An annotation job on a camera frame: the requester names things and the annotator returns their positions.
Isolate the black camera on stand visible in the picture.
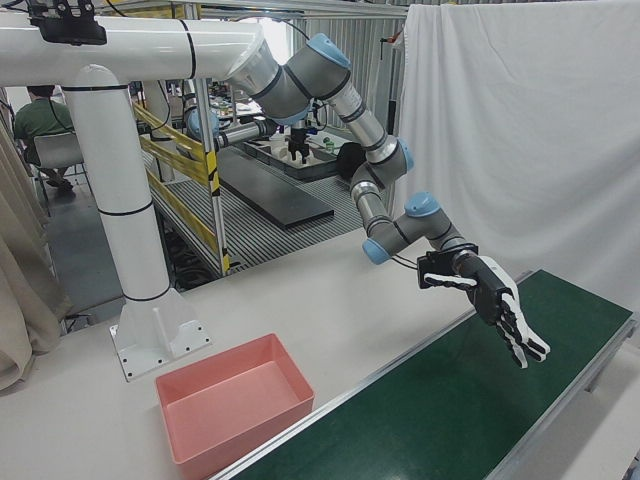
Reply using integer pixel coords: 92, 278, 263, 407
27, 0, 108, 47

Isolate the white chair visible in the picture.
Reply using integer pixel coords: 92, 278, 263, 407
33, 130, 86, 216

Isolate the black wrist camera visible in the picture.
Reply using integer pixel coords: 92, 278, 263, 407
416, 249, 459, 291

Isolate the pink plastic basket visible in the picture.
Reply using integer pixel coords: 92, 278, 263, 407
154, 333, 316, 480

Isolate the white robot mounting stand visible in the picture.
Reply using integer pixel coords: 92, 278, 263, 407
0, 14, 266, 384

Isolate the white cloth backdrop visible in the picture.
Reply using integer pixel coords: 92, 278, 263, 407
387, 0, 640, 316

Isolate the person in green shirt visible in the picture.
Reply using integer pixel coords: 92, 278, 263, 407
13, 84, 76, 194

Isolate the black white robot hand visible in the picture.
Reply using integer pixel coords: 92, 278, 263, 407
422, 254, 551, 370

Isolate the beige curtain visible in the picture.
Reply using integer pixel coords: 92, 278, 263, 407
0, 117, 71, 399

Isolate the black gripper of background arm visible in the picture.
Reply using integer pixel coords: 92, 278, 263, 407
287, 127, 311, 164

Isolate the grey parts tray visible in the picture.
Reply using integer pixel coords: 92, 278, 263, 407
243, 137, 351, 182

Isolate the green conveyor belt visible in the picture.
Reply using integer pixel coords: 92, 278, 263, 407
209, 268, 640, 480

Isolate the black flat board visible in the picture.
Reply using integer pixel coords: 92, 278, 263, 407
217, 147, 335, 231

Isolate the yellow safety fence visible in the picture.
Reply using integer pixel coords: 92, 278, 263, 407
132, 104, 231, 274

